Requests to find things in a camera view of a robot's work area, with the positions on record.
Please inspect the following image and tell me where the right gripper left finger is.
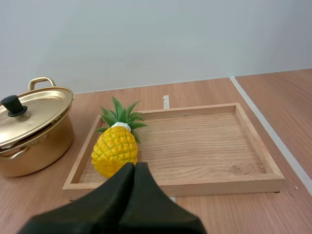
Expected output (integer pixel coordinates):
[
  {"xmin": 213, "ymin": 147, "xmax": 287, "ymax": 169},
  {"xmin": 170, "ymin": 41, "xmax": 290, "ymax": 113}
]
[{"xmin": 17, "ymin": 162, "xmax": 136, "ymax": 234}]

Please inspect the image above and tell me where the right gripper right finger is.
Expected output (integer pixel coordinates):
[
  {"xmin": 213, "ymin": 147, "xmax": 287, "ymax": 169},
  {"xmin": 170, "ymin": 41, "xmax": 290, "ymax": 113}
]
[{"xmin": 118, "ymin": 161, "xmax": 208, "ymax": 234}]

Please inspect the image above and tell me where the yellow toy pineapple green crown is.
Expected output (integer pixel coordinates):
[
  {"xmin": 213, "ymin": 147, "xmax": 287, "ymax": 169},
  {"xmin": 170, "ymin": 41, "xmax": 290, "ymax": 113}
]
[{"xmin": 91, "ymin": 96, "xmax": 149, "ymax": 179}]

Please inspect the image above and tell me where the shallow wooden tray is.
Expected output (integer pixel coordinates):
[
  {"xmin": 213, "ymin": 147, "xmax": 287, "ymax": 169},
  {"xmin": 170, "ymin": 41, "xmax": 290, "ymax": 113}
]
[{"xmin": 62, "ymin": 102, "xmax": 286, "ymax": 199}]

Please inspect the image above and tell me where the gold lid with black knob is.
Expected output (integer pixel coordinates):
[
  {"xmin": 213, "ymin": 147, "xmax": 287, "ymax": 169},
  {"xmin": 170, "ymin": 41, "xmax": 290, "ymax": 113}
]
[{"xmin": 0, "ymin": 87, "xmax": 74, "ymax": 150}]

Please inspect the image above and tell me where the gold pot with two handles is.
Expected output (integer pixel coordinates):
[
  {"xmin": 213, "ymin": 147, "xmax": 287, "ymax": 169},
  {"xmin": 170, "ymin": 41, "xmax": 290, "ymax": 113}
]
[{"xmin": 0, "ymin": 77, "xmax": 75, "ymax": 177}]

